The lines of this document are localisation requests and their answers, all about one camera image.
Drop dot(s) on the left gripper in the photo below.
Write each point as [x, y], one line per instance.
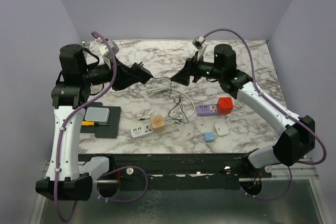
[125, 76]

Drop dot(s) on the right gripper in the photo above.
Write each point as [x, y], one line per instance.
[191, 68]

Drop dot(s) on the black power adapter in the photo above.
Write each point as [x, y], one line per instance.
[141, 70]

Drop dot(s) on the purple power strip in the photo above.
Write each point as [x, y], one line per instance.
[207, 110]

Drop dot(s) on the red cube socket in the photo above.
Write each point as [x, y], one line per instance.
[224, 105]

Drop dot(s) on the beige cube socket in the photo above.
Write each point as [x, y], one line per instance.
[157, 123]

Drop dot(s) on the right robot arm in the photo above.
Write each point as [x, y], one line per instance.
[295, 132]

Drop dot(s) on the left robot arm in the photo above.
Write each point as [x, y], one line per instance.
[65, 179]

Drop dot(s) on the white plug adapter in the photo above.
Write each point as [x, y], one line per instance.
[221, 129]

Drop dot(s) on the blue cube plug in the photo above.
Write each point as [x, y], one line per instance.
[209, 137]

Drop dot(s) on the grey plastic box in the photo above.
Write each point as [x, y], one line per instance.
[100, 115]

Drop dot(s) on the black mat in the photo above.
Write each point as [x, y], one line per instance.
[110, 129]

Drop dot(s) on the yellow screwdriver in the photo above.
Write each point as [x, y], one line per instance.
[90, 123]

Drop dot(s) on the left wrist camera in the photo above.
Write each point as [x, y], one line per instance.
[106, 52]

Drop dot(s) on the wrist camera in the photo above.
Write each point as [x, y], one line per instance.
[106, 52]
[198, 43]

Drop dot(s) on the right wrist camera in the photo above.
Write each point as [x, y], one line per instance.
[198, 43]

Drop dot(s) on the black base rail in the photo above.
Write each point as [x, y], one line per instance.
[183, 171]

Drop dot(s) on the aluminium frame rail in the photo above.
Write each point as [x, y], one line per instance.
[274, 172]

